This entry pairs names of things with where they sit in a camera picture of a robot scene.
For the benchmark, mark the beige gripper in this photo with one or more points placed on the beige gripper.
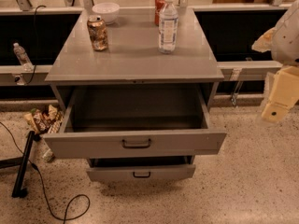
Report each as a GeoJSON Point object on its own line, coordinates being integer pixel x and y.
{"type": "Point", "coordinates": [287, 37]}

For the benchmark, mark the grey top drawer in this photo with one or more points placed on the grey top drawer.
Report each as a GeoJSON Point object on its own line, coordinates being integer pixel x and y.
{"type": "Point", "coordinates": [135, 121]}

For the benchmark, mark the grey drawer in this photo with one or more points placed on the grey drawer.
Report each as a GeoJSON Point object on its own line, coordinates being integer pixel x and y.
{"type": "Point", "coordinates": [135, 121]}
{"type": "Point", "coordinates": [119, 169]}

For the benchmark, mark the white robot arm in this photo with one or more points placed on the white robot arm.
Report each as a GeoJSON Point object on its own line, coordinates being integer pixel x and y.
{"type": "Point", "coordinates": [290, 19]}

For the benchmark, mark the grey metal drawer cabinet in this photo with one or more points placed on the grey metal drawer cabinet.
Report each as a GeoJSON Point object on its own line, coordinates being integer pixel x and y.
{"type": "Point", "coordinates": [132, 56]}

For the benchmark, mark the grey lower drawer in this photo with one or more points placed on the grey lower drawer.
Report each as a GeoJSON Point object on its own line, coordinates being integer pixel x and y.
{"type": "Point", "coordinates": [119, 169]}

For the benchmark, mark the clear plastic water bottle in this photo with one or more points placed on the clear plastic water bottle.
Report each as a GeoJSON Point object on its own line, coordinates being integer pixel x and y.
{"type": "Point", "coordinates": [168, 26]}

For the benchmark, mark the red soda can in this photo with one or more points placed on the red soda can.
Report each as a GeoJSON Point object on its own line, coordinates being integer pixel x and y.
{"type": "Point", "coordinates": [158, 6]}

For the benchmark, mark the white bowl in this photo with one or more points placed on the white bowl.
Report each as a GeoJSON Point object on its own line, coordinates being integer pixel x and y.
{"type": "Point", "coordinates": [109, 12]}

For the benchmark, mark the gold crushed soda can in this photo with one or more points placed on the gold crushed soda can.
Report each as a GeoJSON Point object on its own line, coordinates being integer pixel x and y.
{"type": "Point", "coordinates": [97, 32]}

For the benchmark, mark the snack chip bag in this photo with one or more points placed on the snack chip bag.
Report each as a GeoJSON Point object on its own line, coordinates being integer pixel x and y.
{"type": "Point", "coordinates": [46, 121]}

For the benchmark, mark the small water bottle on ledge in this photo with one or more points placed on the small water bottle on ledge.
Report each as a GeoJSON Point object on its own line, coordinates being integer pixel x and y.
{"type": "Point", "coordinates": [23, 58]}

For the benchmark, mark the black stand leg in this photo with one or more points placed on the black stand leg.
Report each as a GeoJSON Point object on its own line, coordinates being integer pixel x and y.
{"type": "Point", "coordinates": [18, 191]}

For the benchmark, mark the metal bracket under ledge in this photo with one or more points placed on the metal bracket under ledge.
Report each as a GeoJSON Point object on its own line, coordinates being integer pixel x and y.
{"type": "Point", "coordinates": [237, 89]}

